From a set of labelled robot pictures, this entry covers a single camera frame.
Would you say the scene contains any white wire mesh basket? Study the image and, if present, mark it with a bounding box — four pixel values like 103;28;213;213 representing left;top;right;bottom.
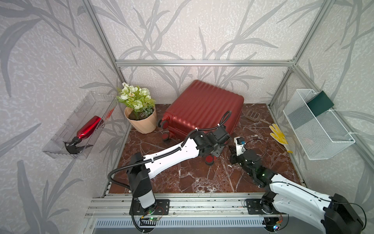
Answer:
283;89;355;160

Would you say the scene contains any aluminium cage frame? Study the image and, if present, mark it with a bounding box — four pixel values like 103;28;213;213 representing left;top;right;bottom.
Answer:
94;1;374;202

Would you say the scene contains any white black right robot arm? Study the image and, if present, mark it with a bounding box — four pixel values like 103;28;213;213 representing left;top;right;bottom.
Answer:
229;145;367;234

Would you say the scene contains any red black spray bottle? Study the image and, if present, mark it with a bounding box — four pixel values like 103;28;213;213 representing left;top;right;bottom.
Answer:
64;116;103;155

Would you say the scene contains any beige flower pot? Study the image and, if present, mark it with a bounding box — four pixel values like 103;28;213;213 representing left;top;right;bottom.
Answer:
124;107;157;134

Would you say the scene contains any red hard-shell suitcase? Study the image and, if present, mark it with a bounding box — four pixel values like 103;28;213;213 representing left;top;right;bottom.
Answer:
157;79;245;165

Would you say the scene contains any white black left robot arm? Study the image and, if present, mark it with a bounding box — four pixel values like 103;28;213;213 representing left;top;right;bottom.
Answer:
127;125;231;210

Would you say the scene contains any dark green card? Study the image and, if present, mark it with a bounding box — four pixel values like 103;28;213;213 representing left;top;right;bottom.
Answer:
306;91;334;117

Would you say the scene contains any yellow rubber glove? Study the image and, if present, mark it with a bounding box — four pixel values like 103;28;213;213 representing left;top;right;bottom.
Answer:
269;123;293;154

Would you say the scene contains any brown slotted litter scoop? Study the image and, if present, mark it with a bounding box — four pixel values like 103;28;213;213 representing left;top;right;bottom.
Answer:
245;110;271;125

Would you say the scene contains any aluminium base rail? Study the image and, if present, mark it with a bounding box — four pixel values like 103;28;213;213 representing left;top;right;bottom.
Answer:
85;193;277;218

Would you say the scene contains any white flowers green plant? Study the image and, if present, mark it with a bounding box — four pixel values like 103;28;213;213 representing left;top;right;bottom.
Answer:
117;82;155;121

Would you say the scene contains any clear plastic wall bin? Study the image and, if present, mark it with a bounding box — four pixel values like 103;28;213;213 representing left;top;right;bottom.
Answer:
42;92;117;160

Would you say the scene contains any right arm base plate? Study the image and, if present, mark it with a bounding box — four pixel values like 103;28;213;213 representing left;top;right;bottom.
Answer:
244;199;280;215

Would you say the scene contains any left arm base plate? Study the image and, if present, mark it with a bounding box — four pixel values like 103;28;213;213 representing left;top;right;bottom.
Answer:
129;199;170;215

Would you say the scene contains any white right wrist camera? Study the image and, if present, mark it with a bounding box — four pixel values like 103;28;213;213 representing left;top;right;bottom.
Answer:
234;136;246;156

